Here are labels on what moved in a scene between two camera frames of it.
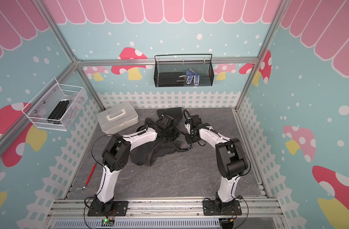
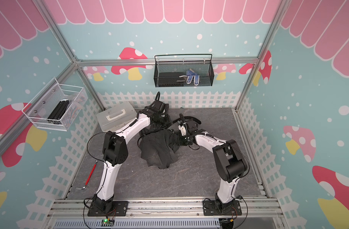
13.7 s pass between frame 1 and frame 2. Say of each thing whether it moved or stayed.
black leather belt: moved
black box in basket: stayed
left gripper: moved
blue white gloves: stayed
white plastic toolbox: stayed
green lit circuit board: stayed
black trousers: moved
